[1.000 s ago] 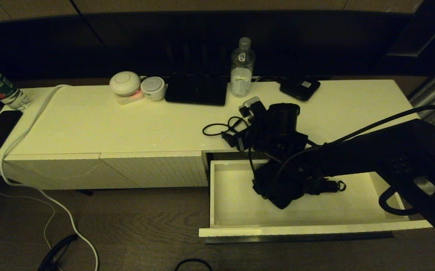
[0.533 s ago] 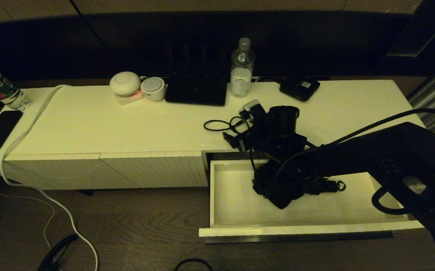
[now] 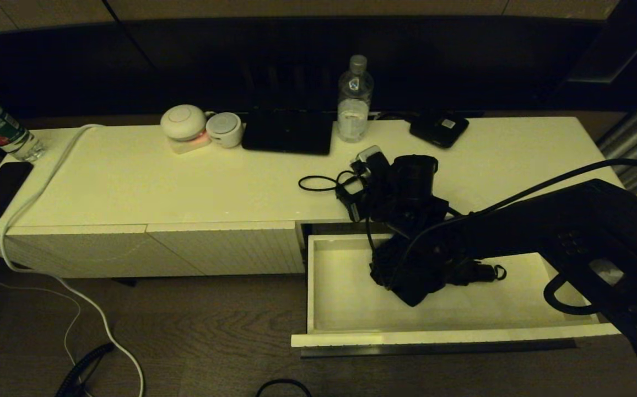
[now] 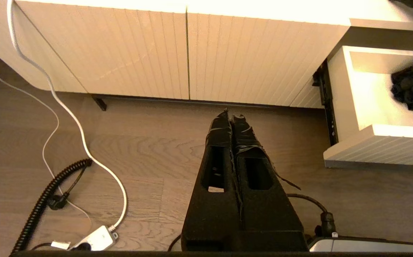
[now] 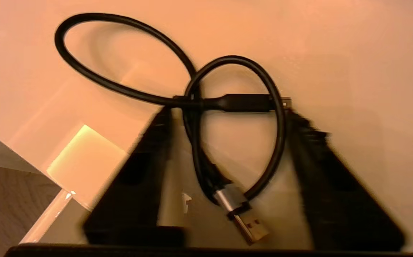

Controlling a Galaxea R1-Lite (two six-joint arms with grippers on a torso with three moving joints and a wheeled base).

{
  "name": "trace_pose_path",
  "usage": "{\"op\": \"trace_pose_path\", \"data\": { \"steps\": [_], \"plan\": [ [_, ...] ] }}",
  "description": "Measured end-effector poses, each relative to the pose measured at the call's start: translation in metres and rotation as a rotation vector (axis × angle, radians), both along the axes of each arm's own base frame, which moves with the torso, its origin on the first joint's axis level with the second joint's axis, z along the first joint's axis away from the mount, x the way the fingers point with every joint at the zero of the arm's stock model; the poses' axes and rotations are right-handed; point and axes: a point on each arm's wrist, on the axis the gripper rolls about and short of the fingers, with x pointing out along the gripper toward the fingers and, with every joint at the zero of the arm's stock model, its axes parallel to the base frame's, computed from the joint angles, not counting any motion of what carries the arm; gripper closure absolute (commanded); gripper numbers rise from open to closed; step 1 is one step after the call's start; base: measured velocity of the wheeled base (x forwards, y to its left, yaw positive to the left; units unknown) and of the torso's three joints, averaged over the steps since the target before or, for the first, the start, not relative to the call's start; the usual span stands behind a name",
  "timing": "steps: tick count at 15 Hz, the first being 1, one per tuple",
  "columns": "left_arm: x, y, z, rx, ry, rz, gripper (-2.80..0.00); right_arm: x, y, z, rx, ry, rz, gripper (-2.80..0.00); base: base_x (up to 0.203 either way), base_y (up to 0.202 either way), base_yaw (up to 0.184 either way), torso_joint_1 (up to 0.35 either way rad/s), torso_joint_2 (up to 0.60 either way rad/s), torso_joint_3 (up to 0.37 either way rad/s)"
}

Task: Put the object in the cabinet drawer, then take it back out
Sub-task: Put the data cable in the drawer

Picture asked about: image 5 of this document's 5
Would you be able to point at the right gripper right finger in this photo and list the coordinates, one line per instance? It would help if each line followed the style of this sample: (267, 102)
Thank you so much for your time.
(346, 214)

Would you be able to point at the white low cabinet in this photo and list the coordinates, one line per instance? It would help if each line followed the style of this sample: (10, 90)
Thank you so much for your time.
(335, 53)

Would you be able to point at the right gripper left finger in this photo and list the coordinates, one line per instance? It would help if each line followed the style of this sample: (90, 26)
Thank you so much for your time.
(131, 210)

